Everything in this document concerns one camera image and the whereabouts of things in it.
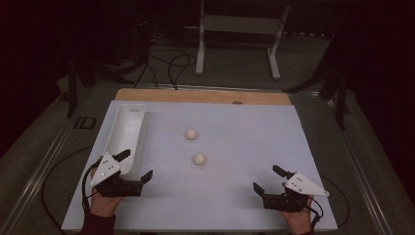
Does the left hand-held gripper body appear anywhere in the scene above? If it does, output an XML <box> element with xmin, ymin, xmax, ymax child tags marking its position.
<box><xmin>89</xmin><ymin>152</ymin><xmax>145</xmax><ymax>198</ymax></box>

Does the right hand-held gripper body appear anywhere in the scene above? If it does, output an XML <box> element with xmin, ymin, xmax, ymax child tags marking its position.
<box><xmin>262</xmin><ymin>171</ymin><xmax>331</xmax><ymax>213</ymax></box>

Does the white plastic bin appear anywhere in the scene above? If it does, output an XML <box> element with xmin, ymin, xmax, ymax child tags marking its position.
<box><xmin>103</xmin><ymin>103</ymin><xmax>150</xmax><ymax>182</ymax></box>

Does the person's left hand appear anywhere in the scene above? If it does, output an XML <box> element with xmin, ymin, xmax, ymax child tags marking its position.
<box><xmin>89</xmin><ymin>186</ymin><xmax>125</xmax><ymax>218</ymax></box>

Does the person's right hand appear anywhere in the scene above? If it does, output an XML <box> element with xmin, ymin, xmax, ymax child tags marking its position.
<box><xmin>281</xmin><ymin>195</ymin><xmax>316</xmax><ymax>235</ymax></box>

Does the pale blue table mat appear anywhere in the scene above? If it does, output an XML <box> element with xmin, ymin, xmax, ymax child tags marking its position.
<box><xmin>61</xmin><ymin>99</ymin><xmax>339</xmax><ymax>233</ymax></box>

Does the black stand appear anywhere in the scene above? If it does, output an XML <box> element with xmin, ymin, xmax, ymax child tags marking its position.
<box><xmin>67</xmin><ymin>55</ymin><xmax>135</xmax><ymax>118</ymax></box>
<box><xmin>283</xmin><ymin>28</ymin><xmax>351</xmax><ymax>131</ymax></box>

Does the white metal stand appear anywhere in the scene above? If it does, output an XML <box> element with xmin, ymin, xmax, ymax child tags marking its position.
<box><xmin>195</xmin><ymin>0</ymin><xmax>292</xmax><ymax>81</ymax></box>

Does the left hand-held gripper cable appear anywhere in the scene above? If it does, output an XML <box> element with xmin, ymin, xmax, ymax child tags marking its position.
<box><xmin>41</xmin><ymin>145</ymin><xmax>103</xmax><ymax>234</ymax></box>

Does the hand-held gripper cable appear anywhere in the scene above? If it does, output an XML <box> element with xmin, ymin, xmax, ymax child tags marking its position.
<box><xmin>41</xmin><ymin>145</ymin><xmax>103</xmax><ymax>234</ymax></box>
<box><xmin>304</xmin><ymin>174</ymin><xmax>350</xmax><ymax>229</ymax></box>

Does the right hand-held gripper cable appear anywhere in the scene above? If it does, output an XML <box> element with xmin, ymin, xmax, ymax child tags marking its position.
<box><xmin>304</xmin><ymin>174</ymin><xmax>350</xmax><ymax>229</ymax></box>

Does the aluminium floor rail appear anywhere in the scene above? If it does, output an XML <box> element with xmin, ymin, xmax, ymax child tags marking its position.
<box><xmin>321</xmin><ymin>92</ymin><xmax>394</xmax><ymax>235</ymax></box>
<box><xmin>0</xmin><ymin>85</ymin><xmax>99</xmax><ymax>235</ymax></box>

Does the black floor cable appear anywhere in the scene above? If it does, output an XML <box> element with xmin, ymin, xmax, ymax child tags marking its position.
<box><xmin>167</xmin><ymin>53</ymin><xmax>198</xmax><ymax>91</ymax></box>
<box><xmin>133</xmin><ymin>32</ymin><xmax>161</xmax><ymax>90</ymax></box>

